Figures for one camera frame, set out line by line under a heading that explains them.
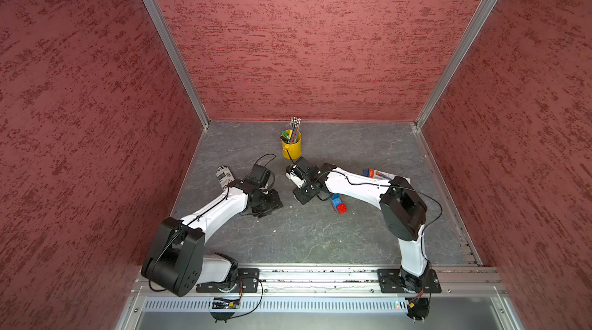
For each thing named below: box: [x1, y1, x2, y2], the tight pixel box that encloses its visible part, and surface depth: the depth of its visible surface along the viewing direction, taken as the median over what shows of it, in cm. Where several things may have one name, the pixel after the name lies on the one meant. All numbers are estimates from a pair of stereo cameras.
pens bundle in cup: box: [279, 116, 302, 144], surface depth 102 cm
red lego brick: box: [336, 202, 348, 215], surface depth 87 cm
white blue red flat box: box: [363, 168, 411, 183], surface depth 102 cm
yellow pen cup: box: [281, 131, 303, 161], surface depth 102 cm
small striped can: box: [215, 165, 236, 190], surface depth 99 cm
